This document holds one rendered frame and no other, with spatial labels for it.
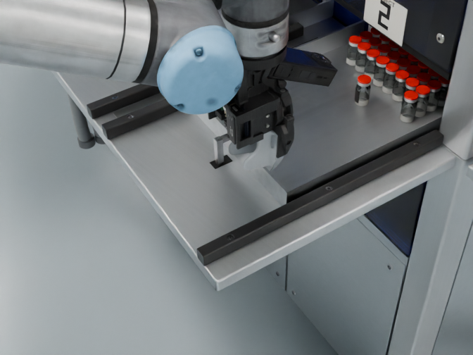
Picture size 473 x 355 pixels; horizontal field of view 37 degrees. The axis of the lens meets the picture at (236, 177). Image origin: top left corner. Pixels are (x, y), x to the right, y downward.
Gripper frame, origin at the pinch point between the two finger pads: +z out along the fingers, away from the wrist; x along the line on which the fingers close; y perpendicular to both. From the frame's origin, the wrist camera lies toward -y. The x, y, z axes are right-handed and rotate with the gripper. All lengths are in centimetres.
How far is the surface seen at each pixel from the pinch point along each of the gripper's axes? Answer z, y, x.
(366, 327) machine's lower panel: 61, -25, 0
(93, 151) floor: 92, -8, -115
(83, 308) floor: 92, 20, -60
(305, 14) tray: 0.9, -26.4, -28.0
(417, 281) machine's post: 34.6, -24.6, 9.5
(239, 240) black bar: 1.8, 10.1, 8.1
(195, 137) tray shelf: 3.5, 4.3, -13.6
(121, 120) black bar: 1.5, 12.6, -21.0
